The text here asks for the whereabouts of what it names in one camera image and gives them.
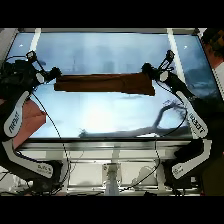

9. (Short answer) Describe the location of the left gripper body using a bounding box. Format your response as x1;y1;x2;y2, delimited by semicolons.
46;66;63;82

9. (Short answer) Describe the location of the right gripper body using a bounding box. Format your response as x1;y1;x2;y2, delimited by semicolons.
141;62;160;80

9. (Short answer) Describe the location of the brown garment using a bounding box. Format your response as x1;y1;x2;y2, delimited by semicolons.
53;72;156;97

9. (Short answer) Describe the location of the red garment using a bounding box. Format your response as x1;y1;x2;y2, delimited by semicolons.
0;98;48;150

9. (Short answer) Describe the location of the person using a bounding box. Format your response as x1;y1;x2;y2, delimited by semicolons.
200;28;224;98

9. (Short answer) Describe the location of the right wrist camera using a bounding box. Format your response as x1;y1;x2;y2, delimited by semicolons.
158;49;176;72

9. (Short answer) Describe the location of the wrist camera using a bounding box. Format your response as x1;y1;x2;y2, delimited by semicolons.
158;49;176;72
25;50;47;72

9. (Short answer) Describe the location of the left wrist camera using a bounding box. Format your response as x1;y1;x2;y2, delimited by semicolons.
25;50;47;72

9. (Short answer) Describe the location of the black cable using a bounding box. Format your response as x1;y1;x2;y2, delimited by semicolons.
128;79;188;193
31;92;72;188

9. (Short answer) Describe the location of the silver frame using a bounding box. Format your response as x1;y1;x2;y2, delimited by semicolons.
0;139;204;197

